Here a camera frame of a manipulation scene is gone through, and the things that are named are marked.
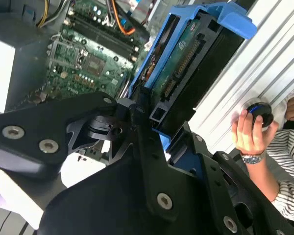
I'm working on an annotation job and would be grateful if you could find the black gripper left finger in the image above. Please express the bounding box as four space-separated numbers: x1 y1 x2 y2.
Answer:
0 86 181 223

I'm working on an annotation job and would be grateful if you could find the hard disk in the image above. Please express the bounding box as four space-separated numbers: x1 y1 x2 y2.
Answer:
128 2 258 177

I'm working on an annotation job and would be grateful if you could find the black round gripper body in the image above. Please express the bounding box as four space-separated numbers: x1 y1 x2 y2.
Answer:
37 156 223 235

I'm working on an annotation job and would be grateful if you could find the round black tool blue ring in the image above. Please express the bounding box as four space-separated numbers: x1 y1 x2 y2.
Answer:
244 102 275 129

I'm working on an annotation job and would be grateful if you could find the bare person hand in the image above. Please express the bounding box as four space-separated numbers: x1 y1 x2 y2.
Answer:
231 108 280 156

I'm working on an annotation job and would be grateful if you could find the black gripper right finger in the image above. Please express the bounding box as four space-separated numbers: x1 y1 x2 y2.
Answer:
183 123 294 235

